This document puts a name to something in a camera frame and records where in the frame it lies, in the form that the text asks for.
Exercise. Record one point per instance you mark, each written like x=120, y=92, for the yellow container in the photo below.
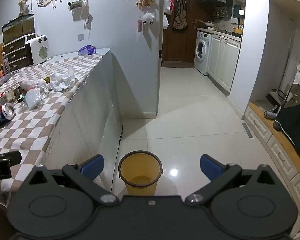
x=238, y=30

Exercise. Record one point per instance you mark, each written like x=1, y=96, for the small wall shelf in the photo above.
x=75, y=5

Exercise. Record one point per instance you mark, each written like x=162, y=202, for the clear water bottle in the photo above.
x=5, y=65

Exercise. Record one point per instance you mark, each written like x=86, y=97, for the grey roller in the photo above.
x=270, y=114

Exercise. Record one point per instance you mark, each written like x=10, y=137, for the small black ball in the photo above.
x=277, y=126

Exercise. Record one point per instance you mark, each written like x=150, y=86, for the white plastic wrapper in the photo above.
x=27, y=83

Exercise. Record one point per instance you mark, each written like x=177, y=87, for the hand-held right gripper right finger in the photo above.
x=210, y=167

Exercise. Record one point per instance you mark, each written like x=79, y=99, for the dried flower bouquet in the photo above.
x=23, y=3

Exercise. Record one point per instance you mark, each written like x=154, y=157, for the black printed bag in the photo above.
x=297, y=130

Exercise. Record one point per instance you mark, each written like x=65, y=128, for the brown white checkered tablecloth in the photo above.
x=40, y=125

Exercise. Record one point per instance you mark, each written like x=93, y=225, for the wok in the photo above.
x=210, y=24

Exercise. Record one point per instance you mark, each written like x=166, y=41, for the dark drawer chest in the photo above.
x=15, y=52

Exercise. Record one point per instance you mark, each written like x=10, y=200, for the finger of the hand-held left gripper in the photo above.
x=13, y=158

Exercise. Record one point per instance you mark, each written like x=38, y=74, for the white fan heater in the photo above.
x=38, y=50

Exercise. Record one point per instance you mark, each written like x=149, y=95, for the white tissue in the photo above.
x=62, y=80

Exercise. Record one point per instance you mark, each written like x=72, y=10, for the glass fish tank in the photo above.
x=17, y=28

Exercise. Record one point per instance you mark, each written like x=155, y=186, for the purple plastic bag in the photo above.
x=88, y=50

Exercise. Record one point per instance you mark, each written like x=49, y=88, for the brown doormat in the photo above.
x=177, y=64

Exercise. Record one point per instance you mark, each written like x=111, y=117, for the clear plastic bag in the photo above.
x=33, y=98

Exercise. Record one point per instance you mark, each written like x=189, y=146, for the small dark yellow wrapper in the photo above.
x=47, y=79

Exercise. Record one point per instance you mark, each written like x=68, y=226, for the pink hanging tag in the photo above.
x=140, y=26

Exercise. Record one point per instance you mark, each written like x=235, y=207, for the white wooden-top drawer cabinet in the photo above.
x=272, y=140

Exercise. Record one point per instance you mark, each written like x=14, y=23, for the white red hanging plastic bag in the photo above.
x=169, y=5

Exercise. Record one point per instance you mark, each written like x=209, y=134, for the wooden wall hook rack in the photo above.
x=145, y=1

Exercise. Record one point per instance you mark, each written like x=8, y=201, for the wall socket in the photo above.
x=80, y=37

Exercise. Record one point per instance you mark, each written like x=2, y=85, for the grey folded stand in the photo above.
x=275, y=97

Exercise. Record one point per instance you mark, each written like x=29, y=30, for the teal hanging item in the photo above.
x=236, y=11

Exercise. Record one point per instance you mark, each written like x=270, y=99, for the yellow trash bin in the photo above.
x=140, y=170

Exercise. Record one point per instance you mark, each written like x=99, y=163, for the white washing machine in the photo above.
x=202, y=52

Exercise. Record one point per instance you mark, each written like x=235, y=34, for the white kitchen cabinet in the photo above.
x=223, y=60

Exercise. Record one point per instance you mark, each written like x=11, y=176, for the brown hanging bag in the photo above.
x=180, y=17

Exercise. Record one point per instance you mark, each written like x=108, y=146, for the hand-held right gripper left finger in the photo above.
x=92, y=167

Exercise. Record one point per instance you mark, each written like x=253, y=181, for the white sheep plush toy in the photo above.
x=148, y=17

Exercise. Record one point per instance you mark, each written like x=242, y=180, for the clear plastic packaging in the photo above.
x=8, y=96

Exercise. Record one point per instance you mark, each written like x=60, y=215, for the crushed blue drink can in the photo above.
x=1, y=115

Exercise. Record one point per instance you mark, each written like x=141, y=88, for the dark wooden door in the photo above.
x=191, y=42

